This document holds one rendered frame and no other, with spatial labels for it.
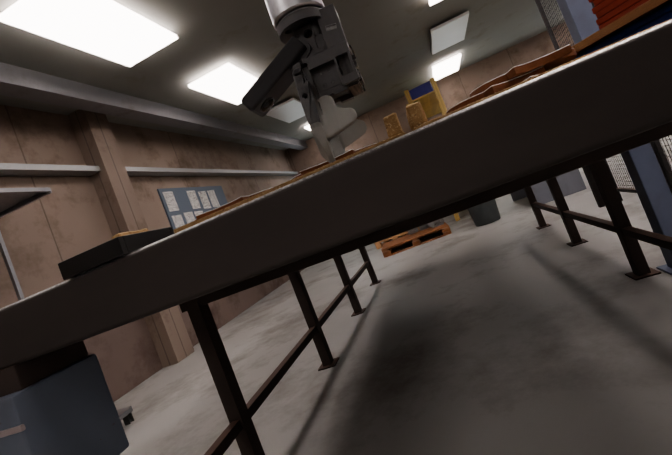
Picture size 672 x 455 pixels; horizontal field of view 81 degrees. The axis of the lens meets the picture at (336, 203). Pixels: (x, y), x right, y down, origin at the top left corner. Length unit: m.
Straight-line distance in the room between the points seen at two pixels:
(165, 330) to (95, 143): 2.25
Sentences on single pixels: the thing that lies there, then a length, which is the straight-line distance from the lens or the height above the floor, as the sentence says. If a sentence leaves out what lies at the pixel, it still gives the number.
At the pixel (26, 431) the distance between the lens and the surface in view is 0.54.
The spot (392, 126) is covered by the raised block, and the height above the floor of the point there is 0.95.
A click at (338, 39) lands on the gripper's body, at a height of 1.09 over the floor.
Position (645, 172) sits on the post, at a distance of 2.47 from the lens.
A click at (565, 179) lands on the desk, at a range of 6.06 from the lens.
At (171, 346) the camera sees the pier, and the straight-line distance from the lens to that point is 5.00.
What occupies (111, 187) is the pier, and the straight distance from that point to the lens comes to 5.11.
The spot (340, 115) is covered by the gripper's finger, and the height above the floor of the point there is 0.99.
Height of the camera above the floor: 0.88
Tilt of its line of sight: 2 degrees up
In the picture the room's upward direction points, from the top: 21 degrees counter-clockwise
